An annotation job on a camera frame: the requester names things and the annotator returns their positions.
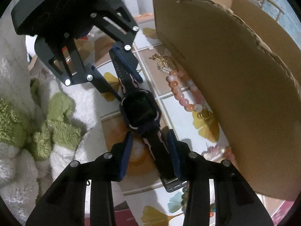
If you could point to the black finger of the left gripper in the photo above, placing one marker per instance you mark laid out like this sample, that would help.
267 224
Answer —
124 61
98 81

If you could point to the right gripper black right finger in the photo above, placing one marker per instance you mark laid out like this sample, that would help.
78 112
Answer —
236 202

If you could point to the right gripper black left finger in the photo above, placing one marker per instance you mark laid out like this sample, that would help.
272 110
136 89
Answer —
64 202

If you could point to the gold charm earring cluster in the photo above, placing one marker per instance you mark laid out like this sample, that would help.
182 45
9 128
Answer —
164 63

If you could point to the white green fluffy blanket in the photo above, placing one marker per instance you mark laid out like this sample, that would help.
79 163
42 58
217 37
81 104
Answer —
44 126

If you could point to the floral patterned tablecloth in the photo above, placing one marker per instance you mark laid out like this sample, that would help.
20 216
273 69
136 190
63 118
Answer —
63 204

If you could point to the brown cardboard box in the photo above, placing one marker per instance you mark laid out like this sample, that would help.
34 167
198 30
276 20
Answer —
248 69

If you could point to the wooden chair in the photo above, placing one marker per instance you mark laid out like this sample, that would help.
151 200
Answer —
280 11

